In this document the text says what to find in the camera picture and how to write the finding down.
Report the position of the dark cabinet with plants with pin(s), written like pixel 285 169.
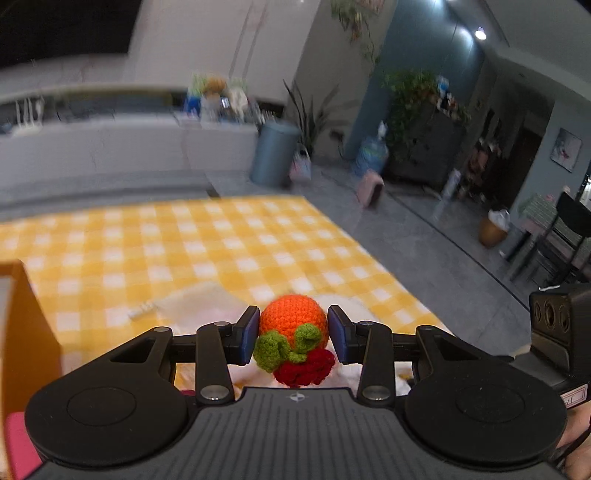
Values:
pixel 426 124

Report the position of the black wall television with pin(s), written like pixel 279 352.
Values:
pixel 39 30

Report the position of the blue-grey trash bin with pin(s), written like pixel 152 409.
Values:
pixel 274 154

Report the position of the small white clip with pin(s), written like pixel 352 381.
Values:
pixel 146 308

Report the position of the black dining chair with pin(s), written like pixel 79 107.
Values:
pixel 555 234

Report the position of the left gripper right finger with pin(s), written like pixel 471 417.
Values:
pixel 376 348

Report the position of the orange crocheted fruit toy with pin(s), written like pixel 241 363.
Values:
pixel 293 342

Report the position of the tall leafy floor plant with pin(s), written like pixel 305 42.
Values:
pixel 313 120

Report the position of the white marble tv console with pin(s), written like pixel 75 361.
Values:
pixel 124 144

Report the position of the orange storage box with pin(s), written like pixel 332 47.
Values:
pixel 30 352

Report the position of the yellow checkered tablecloth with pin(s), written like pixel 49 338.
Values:
pixel 89 268

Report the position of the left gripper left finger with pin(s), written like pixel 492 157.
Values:
pixel 212 348

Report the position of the white wifi router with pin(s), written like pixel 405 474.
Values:
pixel 29 116

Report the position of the pink object in box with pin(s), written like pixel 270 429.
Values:
pixel 23 458

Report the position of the blue water jug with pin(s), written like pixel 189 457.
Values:
pixel 373 153

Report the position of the pink space heater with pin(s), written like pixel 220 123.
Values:
pixel 370 189

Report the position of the brown round basket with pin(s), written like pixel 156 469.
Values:
pixel 494 228

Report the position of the person's right hand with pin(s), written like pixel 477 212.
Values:
pixel 578 462

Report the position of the teddy bear toy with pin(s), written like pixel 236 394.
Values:
pixel 213 90

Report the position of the pastel woven basket bag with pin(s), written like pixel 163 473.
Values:
pixel 300 169

